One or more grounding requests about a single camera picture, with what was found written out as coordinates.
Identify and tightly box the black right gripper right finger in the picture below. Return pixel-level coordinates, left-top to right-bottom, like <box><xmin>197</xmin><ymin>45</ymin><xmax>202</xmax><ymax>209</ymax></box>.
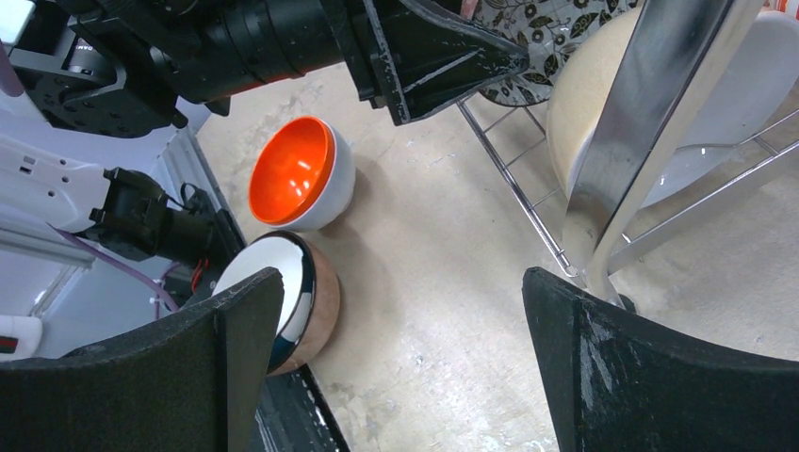
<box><xmin>522</xmin><ymin>267</ymin><xmax>798</xmax><ymax>451</ymax></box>

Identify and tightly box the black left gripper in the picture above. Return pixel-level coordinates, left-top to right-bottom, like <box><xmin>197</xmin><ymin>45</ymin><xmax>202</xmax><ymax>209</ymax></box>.
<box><xmin>68</xmin><ymin>1</ymin><xmax>530</xmax><ymax>125</ymax></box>

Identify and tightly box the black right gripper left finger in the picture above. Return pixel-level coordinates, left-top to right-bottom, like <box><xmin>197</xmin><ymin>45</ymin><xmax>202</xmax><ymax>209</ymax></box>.
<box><xmin>1</xmin><ymin>267</ymin><xmax>284</xmax><ymax>451</ymax></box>

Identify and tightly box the black white floral bowl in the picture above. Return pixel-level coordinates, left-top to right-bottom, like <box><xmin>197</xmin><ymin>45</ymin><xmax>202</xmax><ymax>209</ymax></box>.
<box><xmin>468</xmin><ymin>0</ymin><xmax>639</xmax><ymax>107</ymax></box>

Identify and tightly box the black rimmed white bowl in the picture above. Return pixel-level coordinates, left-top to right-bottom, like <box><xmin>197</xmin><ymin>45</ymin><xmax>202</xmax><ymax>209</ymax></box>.
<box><xmin>212</xmin><ymin>231</ymin><xmax>341</xmax><ymax>376</ymax></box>

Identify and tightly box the stainless steel dish rack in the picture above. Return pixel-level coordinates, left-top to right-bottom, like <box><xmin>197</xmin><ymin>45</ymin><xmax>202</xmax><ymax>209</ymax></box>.
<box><xmin>455</xmin><ymin>0</ymin><xmax>799</xmax><ymax>314</ymax></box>

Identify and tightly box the dark bowl cream inside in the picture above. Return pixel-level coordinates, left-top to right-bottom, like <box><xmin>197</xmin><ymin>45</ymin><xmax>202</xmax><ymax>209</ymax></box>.
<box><xmin>546</xmin><ymin>1</ymin><xmax>798</xmax><ymax>205</ymax></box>

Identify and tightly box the orange floral patterned bowl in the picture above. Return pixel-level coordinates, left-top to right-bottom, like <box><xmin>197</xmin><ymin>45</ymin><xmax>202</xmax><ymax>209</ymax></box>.
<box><xmin>763</xmin><ymin>0</ymin><xmax>799</xmax><ymax>19</ymax></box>

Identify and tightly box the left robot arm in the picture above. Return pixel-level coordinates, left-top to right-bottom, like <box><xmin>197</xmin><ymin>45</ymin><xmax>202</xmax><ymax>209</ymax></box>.
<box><xmin>1</xmin><ymin>1</ymin><xmax>529</xmax><ymax>266</ymax></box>

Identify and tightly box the red orange bowl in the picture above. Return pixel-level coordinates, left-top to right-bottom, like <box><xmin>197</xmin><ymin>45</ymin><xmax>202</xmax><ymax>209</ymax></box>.
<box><xmin>247</xmin><ymin>116</ymin><xmax>356</xmax><ymax>232</ymax></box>

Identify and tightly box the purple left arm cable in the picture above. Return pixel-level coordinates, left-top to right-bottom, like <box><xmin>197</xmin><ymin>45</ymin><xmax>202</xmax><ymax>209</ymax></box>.
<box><xmin>53</xmin><ymin>227</ymin><xmax>182</xmax><ymax>314</ymax></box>

